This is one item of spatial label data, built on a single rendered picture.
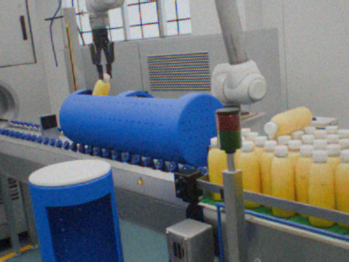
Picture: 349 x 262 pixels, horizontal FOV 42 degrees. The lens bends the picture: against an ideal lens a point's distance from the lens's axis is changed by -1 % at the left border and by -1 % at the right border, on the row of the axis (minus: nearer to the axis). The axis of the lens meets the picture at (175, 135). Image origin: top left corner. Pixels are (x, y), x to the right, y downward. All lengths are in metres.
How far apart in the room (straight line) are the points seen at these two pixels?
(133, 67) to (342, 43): 1.89
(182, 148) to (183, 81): 2.14
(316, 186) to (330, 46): 3.28
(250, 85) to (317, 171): 0.98
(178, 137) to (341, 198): 0.63
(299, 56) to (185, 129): 3.06
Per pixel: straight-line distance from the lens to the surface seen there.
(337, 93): 4.54
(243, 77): 2.23
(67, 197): 1.52
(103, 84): 2.21
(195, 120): 1.72
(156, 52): 3.95
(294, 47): 4.66
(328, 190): 1.32
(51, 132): 2.81
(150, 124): 1.77
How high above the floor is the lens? 1.45
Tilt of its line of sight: 12 degrees down
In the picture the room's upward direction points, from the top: 6 degrees counter-clockwise
